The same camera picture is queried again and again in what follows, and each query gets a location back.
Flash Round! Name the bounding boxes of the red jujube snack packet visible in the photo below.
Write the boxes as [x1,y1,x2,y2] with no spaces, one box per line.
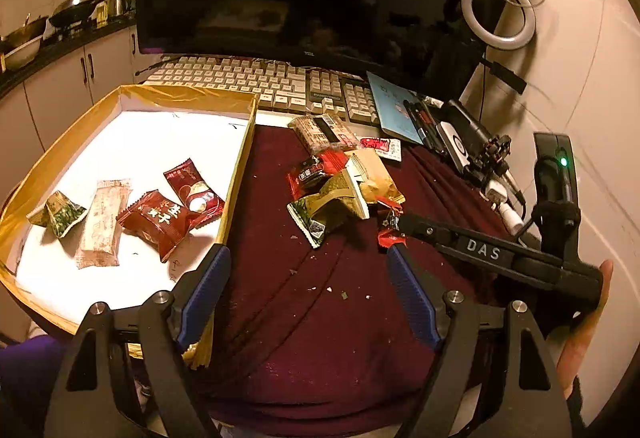
[116,190,198,262]

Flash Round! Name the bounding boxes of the dark red coffee sachet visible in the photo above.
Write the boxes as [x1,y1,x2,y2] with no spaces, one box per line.
[164,158,224,228]

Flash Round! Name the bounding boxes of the beige cracker packet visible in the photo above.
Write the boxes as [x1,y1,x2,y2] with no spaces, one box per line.
[75,180,131,269]

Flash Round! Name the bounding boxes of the green seaweed snack packet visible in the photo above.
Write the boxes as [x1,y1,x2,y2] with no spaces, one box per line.
[26,191,88,239]

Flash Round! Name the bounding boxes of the person's right hand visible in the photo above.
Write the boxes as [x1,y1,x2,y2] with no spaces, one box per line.
[556,259,614,399]

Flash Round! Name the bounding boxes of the white charger plug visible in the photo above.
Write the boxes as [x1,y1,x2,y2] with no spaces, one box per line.
[484,179,524,236]

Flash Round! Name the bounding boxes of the dark red table cloth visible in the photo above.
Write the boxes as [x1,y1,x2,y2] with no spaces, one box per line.
[194,122,526,436]

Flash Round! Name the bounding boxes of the gold-edged white tray box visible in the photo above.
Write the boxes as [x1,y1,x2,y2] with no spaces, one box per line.
[0,84,262,371]

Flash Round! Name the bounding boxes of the gold foil snack packet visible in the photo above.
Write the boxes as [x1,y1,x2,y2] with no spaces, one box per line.
[346,149,406,204]

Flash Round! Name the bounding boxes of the white black power bank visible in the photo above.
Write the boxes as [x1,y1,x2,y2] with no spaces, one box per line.
[437,122,470,174]

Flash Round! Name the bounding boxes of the red and white small sachet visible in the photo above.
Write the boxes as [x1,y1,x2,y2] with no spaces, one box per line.
[359,137,401,162]

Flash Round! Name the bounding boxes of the small red black packet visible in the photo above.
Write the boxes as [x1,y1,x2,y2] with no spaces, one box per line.
[286,149,348,200]

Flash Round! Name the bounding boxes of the black pens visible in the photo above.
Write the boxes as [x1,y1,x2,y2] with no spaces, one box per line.
[404,100,447,156]

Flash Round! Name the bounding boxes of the light blue booklet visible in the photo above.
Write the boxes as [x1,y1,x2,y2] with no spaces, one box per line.
[367,72,422,144]

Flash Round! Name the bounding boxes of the clear wrapped brown snack bar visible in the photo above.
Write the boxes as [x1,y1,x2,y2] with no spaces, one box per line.
[288,113,360,155]

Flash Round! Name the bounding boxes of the white mechanical keyboard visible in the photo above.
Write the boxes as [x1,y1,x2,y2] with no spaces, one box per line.
[145,56,380,126]

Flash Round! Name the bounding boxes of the metal pot on counter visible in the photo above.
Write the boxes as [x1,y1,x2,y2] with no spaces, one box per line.
[1,14,48,73]

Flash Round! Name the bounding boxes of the black wok on stove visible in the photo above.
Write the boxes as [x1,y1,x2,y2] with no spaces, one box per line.
[49,0,106,28]

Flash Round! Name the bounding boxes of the black camera gadget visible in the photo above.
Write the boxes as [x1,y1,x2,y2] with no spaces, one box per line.
[440,99,526,207]

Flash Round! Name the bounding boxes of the white ring light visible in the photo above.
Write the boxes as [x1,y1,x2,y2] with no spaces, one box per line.
[460,0,536,51]

